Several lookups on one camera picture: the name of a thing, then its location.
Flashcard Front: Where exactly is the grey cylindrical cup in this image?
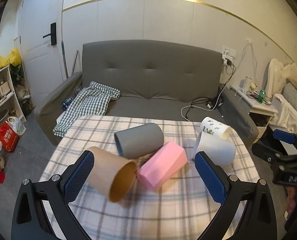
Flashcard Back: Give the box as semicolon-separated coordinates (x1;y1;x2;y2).
114;123;164;159

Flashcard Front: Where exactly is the green handled broom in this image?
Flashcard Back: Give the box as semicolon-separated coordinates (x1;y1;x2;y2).
61;40;69;79

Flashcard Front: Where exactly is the white floral print cup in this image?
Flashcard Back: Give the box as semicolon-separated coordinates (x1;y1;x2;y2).
200;116;231;140

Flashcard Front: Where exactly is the black charging cable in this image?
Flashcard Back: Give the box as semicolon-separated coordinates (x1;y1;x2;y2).
180;59;237;122

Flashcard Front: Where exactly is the red shopping bag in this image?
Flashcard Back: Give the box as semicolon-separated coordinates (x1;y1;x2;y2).
0;121;19;152

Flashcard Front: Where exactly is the white tumbler on nightstand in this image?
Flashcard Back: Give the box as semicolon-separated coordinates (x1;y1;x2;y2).
242;76;252;93

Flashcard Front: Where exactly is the yellow plastic bag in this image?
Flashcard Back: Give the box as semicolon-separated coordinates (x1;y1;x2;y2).
0;48;22;68

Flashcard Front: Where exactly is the green checked cloth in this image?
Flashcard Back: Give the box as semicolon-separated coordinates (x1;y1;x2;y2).
53;81;121;138

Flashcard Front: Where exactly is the pink faceted cup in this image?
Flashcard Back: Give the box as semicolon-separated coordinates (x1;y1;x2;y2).
136;141;188;191

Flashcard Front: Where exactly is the striped pillow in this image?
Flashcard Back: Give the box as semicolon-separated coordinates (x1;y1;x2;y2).
282;83;297;111

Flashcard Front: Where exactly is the wall power socket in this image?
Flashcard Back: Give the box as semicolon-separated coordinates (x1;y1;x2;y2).
222;46;237;61

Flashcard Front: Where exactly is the brown paper cup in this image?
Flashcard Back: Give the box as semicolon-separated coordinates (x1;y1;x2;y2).
86;146;137;203

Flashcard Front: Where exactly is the white bed sheet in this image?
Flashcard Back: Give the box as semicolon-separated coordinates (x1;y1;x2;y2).
269;94;297;133

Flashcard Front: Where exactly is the grey fabric sofa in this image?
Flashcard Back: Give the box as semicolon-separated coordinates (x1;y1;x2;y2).
34;40;258;146

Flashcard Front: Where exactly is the white plain cup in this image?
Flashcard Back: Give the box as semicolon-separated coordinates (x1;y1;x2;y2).
191;132;236;167

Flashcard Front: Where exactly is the white bedside table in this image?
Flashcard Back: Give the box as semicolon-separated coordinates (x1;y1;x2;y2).
230;85;278;142

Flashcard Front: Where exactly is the black door handle lock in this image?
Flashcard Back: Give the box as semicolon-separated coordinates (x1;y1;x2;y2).
43;22;57;46

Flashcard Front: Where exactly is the white shelf unit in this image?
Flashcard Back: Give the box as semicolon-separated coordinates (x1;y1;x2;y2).
0;66;26;123

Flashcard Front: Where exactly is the white plastic bag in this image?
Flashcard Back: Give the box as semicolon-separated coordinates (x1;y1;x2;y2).
7;116;26;136

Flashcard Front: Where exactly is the green soda can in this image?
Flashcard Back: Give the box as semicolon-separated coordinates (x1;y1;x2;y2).
257;90;266;103

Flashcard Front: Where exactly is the white door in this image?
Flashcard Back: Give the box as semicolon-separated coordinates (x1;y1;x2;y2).
18;0;63;107

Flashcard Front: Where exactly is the white charging cable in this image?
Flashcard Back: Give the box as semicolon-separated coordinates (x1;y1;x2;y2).
234;37;259;86

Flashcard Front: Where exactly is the cream bed headboard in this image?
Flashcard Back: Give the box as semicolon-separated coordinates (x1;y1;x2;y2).
265;59;297;100

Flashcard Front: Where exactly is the plaid blanket table cover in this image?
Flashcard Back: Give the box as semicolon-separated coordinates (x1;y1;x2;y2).
39;115;260;240

